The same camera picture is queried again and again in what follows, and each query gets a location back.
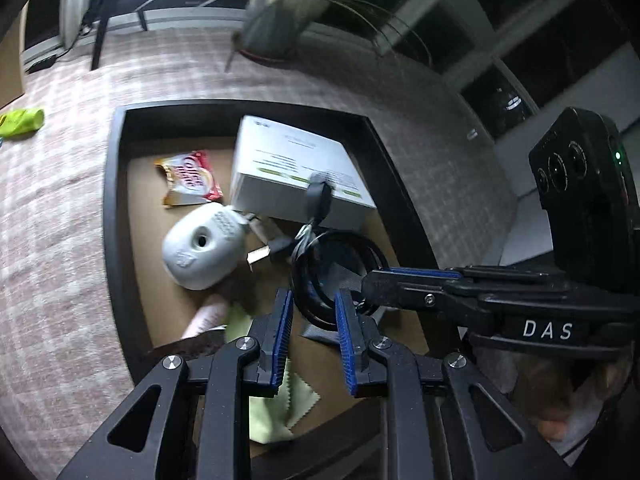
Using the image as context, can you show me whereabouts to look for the potted plant grey pot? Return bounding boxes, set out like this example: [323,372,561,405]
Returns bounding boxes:
[135,0,433,68]

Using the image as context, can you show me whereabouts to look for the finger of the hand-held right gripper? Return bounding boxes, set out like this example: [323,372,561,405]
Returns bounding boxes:
[390,267,556,283]
[361,270,453,311]

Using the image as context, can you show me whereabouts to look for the tan wooden board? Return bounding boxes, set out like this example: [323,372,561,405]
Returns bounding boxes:
[0,35,26,111]

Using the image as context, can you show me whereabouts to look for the large white box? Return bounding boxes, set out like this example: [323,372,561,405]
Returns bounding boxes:
[230,115,377,231]

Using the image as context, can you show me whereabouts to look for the pink plaid carpet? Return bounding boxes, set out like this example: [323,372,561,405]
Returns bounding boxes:
[0,25,516,480]

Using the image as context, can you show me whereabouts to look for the white radiator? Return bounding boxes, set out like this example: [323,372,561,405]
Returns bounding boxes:
[60,0,96,51]

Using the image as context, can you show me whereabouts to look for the black cable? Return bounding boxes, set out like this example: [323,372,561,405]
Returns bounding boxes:
[290,172,391,333]

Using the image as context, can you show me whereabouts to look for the grey oval plastic device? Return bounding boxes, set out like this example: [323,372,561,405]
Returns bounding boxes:
[161,205,286,292]

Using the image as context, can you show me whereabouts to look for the pink tube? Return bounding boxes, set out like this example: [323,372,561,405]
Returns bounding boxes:
[180,292,231,341]

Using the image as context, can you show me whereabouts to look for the light green cloth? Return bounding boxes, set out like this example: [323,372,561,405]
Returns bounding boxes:
[225,305,321,446]

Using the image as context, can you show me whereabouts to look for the black tray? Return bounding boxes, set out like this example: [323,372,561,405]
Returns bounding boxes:
[102,100,468,466]

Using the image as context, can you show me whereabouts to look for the red white creamer packet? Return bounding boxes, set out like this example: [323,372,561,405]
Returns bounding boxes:
[154,150,224,209]

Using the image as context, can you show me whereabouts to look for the person's right hand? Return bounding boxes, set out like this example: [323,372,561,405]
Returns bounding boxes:
[520,360,621,461]

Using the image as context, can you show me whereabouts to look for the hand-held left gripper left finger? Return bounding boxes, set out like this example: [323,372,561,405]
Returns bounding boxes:
[55,287,295,480]

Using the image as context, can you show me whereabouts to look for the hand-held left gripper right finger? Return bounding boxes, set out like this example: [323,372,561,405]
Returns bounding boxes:
[334,287,576,480]

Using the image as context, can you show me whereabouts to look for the window with grey frame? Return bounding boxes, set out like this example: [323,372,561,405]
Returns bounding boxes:
[390,0,640,141]

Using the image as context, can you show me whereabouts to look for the green tube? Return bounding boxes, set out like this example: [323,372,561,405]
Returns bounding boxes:
[0,107,46,141]

